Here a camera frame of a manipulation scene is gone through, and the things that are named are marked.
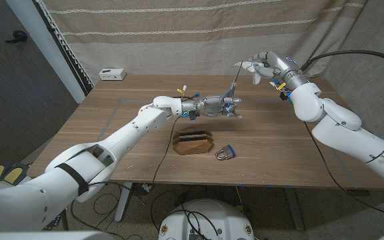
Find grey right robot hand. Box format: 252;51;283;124
249;51;309;91

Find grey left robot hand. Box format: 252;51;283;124
197;95;244;120

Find white tissue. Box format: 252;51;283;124
233;61;265;85

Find grey handled scissors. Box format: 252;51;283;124
220;59;245;103

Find brown wooden scissors holder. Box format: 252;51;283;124
172;125;215;156

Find silver padlock with blue base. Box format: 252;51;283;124
215;145;236;161

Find beige striped backdrop curtain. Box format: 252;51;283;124
41;0;368;84

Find white power strip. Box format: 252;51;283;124
99;68;127;81

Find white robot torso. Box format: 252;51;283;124
158;199;255;240

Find white table leg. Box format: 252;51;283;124
114;182;133;223
284;187;305;231

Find dark grey door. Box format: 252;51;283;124
0;0;79;164

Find white robot chest cover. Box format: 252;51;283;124
0;231;115;240

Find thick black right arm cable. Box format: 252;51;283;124
300;49;384;73

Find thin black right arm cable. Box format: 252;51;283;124
303;121;384;221

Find black backdrop frame pole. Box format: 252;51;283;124
33;0;95;97

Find black perforated floor bracket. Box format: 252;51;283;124
43;215;63;231

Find black door handle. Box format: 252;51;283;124
5;30;29;44

